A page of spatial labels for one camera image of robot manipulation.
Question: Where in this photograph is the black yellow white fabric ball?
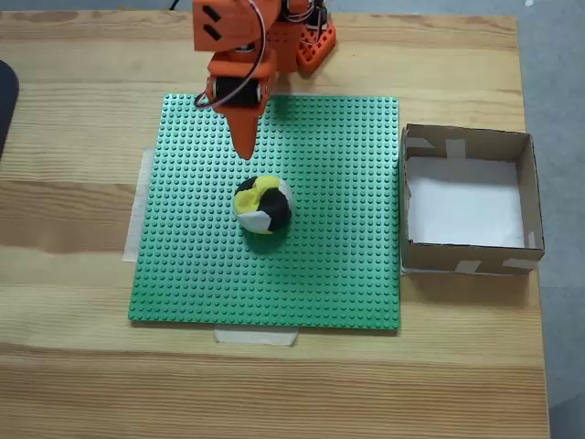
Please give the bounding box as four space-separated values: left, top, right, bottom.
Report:
232 176 293 237

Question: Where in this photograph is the open cardboard box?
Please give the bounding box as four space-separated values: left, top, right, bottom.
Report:
399 122 547 278

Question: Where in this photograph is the white paper box liner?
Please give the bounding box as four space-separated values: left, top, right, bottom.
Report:
404 157 526 249

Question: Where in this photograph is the green studded baseplate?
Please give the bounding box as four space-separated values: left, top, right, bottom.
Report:
127 92 403 337

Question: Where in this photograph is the translucent tape strip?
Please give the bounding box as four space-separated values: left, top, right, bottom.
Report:
122 145 155 264
213 327 301 348

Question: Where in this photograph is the black flat object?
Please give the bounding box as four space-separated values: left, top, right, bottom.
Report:
0 59 21 164

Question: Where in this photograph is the thin gripper motor wire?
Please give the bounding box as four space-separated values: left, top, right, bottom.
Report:
194 0 271 111

